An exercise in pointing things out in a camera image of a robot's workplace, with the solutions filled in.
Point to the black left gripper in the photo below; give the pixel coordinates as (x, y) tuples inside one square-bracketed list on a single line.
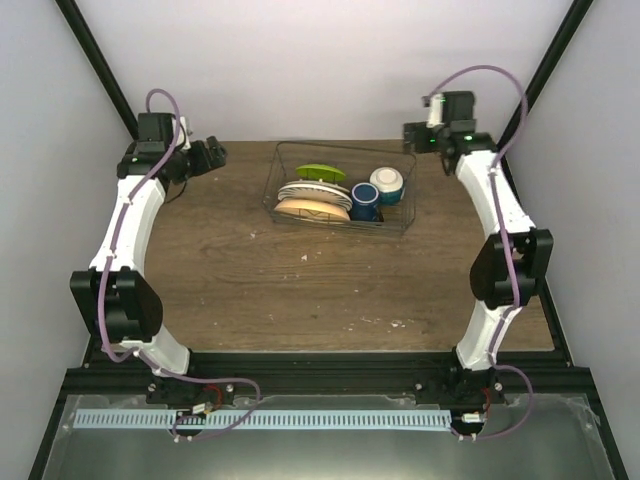
[(203, 164)]

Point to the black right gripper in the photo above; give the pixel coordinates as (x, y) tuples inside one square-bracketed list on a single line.
[(419, 143)]

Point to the white and teal bowl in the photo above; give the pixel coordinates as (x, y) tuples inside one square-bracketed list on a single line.
[(389, 183)]

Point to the dark blue mug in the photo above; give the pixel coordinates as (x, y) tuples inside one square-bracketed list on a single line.
[(365, 199)]

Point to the grey wire dish rack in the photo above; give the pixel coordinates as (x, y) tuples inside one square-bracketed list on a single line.
[(341, 186)]

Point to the white blue striped plate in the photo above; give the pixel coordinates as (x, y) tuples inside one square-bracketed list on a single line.
[(316, 190)]

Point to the lime green plate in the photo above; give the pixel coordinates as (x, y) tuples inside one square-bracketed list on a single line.
[(320, 172)]

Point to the orange round plate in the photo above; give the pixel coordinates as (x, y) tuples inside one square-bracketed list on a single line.
[(312, 210)]

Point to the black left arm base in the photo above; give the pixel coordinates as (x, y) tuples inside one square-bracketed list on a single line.
[(182, 394)]

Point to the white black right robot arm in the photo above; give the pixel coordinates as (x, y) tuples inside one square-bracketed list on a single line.
[(512, 263)]

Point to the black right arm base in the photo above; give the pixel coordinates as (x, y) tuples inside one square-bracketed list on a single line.
[(454, 387)]

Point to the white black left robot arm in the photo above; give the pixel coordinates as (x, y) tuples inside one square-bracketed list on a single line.
[(117, 304)]

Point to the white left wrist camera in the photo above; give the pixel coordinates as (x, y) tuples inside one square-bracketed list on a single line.
[(184, 141)]

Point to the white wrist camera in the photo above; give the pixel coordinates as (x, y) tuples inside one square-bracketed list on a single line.
[(184, 141), (435, 105)]

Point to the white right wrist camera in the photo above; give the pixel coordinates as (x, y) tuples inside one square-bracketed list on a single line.
[(435, 105)]

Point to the light blue slotted cable duct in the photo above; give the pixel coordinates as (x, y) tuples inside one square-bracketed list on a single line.
[(404, 420)]

